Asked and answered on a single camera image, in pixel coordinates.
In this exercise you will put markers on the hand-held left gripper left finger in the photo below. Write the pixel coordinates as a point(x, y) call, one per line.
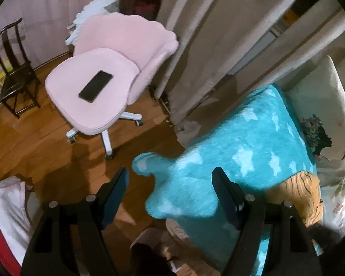
point(118, 190)

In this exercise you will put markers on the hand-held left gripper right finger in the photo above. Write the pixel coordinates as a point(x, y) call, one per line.
point(224, 193)

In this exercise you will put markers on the yellow striped shirt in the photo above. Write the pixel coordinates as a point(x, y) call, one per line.
point(303, 195)

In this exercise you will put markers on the blue printed blanket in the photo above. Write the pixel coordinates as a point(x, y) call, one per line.
point(241, 149)

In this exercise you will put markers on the black smartphone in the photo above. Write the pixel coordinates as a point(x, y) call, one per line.
point(95, 86)

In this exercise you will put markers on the white cloth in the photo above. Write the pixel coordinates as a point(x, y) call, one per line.
point(11, 207)

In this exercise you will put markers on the pink swivel chair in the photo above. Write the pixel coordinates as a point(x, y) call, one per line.
point(103, 72)

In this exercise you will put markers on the floral pillow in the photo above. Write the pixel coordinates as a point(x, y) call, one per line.
point(327, 115)

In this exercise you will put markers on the red bag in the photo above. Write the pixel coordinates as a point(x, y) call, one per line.
point(0, 244)

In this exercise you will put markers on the beige curtain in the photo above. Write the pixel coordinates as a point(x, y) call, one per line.
point(207, 43)

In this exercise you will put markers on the dark wooden chair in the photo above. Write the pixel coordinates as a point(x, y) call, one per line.
point(14, 74)

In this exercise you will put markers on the white wing cushion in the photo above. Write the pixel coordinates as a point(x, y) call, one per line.
point(92, 11)

